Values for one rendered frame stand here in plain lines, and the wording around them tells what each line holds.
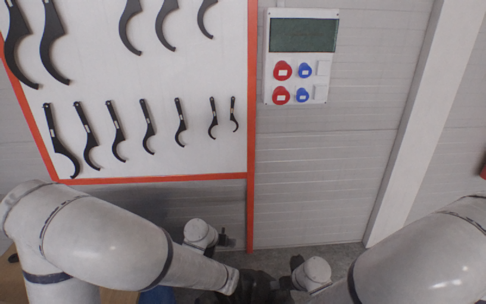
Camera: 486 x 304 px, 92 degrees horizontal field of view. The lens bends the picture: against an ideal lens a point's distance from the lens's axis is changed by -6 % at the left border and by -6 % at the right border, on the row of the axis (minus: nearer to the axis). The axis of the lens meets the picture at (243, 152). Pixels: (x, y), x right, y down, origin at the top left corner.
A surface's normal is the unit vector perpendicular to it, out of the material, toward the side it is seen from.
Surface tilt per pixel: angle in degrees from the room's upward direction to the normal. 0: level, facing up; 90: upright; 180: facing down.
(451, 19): 90
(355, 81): 90
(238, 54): 90
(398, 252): 47
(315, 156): 90
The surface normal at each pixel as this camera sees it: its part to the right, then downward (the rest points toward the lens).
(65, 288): 0.59, 0.26
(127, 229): 0.67, -0.59
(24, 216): -0.26, -0.35
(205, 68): 0.07, 0.48
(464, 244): -0.04, -0.67
